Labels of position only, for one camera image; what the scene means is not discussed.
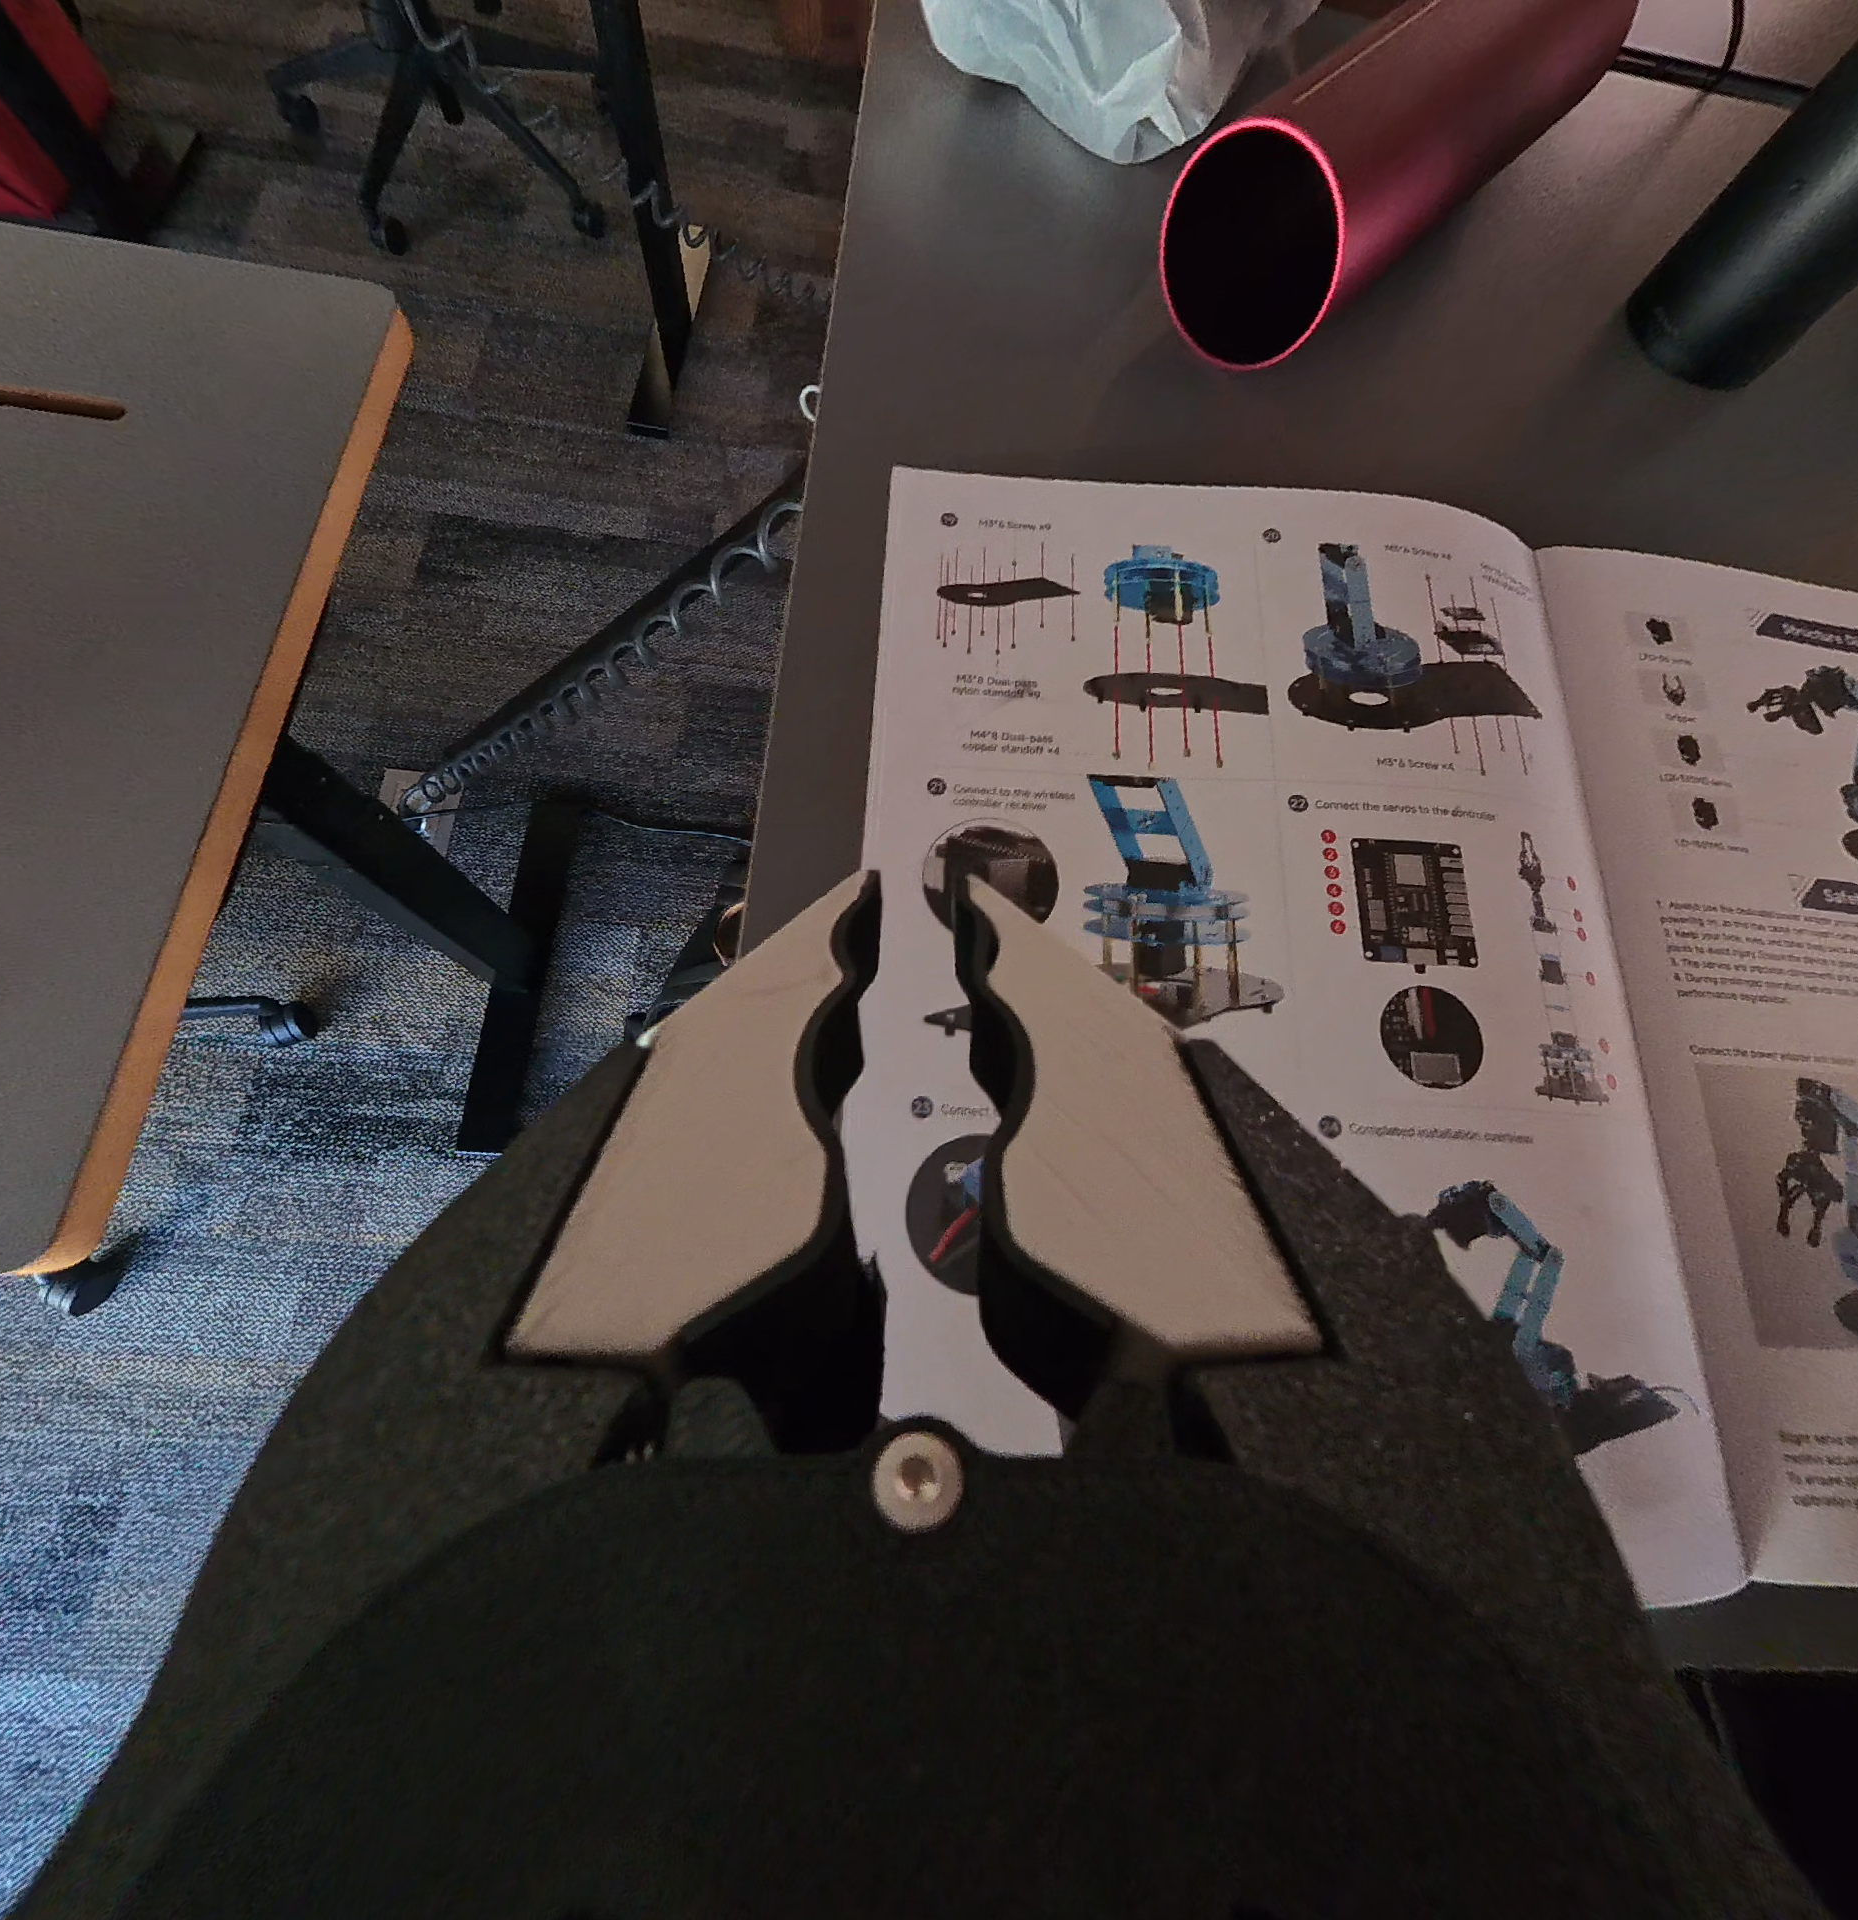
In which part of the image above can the red object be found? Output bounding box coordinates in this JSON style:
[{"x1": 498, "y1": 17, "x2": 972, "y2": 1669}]
[{"x1": 0, "y1": 0, "x2": 112, "y2": 218}]

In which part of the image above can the grey spiral cable wrap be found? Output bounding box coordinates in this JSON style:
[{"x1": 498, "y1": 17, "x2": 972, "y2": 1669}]
[
  {"x1": 405, "y1": 463, "x2": 811, "y2": 817},
  {"x1": 508, "y1": 91, "x2": 811, "y2": 303}
]

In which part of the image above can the black office chair base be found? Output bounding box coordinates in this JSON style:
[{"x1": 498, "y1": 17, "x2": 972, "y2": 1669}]
[{"x1": 271, "y1": 0, "x2": 608, "y2": 256}]

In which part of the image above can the instruction booklet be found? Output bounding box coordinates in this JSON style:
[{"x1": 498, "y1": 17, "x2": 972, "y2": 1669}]
[{"x1": 845, "y1": 463, "x2": 1858, "y2": 1615}]

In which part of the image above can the white plastic bag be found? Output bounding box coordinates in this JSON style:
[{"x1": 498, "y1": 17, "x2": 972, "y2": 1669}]
[{"x1": 918, "y1": 0, "x2": 1328, "y2": 165}]

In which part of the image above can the grey rolling table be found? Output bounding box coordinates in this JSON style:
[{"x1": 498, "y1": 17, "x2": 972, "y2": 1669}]
[{"x1": 0, "y1": 216, "x2": 538, "y2": 1322}]

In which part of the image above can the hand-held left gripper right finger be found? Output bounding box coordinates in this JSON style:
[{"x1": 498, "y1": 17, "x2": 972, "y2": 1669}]
[{"x1": 955, "y1": 869, "x2": 1331, "y2": 1369}]

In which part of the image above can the black cylinder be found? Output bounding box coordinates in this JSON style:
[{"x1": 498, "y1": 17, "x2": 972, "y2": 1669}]
[{"x1": 1624, "y1": 0, "x2": 1858, "y2": 396}]

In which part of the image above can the maroon metal tube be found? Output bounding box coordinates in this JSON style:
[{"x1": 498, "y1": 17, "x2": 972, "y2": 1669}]
[{"x1": 1160, "y1": 0, "x2": 1644, "y2": 372}]

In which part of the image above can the black table leg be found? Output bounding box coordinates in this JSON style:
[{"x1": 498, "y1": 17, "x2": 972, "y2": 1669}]
[{"x1": 590, "y1": 0, "x2": 702, "y2": 440}]

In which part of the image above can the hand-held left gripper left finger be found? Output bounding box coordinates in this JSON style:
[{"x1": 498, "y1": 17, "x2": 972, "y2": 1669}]
[{"x1": 498, "y1": 869, "x2": 887, "y2": 1378}]

